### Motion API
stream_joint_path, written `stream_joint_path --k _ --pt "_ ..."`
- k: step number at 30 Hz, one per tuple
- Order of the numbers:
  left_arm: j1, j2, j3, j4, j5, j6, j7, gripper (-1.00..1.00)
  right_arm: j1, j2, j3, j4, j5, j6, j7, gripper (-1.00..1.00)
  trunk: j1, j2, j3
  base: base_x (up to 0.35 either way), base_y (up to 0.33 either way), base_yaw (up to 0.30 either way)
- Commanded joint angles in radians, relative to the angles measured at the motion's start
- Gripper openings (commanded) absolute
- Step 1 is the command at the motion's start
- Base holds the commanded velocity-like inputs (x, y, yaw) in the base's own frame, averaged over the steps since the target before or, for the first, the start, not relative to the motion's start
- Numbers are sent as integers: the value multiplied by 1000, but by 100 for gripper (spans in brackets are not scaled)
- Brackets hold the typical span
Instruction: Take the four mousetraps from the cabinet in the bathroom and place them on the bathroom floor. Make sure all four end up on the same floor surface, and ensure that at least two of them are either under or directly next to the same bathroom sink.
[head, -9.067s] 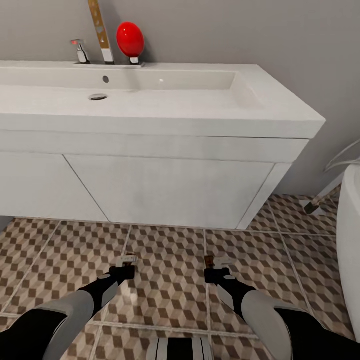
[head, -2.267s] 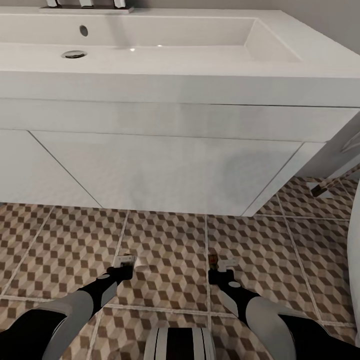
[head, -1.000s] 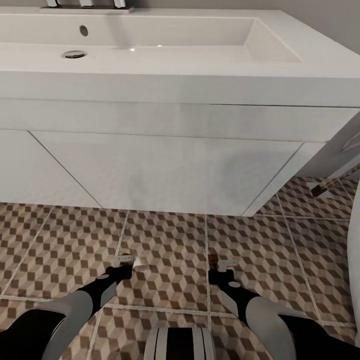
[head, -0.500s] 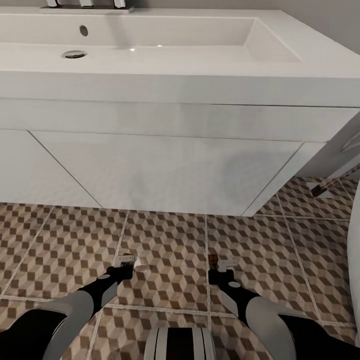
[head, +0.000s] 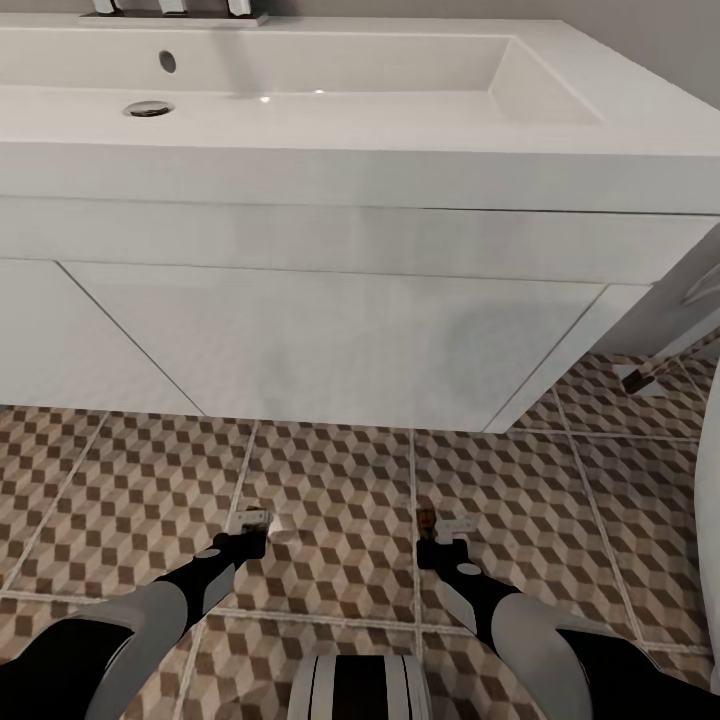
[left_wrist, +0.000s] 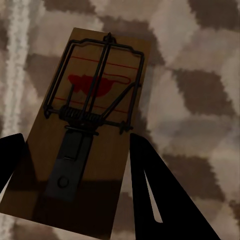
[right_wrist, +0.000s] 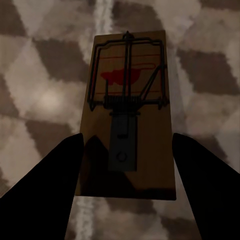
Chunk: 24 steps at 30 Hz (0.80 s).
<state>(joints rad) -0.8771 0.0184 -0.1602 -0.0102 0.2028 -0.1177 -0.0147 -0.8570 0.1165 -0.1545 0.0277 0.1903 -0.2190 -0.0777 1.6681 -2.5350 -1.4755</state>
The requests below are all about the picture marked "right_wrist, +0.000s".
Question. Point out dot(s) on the mousetrap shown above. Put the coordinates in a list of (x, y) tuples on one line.
[(126, 119)]

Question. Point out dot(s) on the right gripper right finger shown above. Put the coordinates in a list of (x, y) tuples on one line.
[(212, 188)]

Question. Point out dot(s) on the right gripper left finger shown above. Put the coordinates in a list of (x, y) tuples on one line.
[(38, 207)]

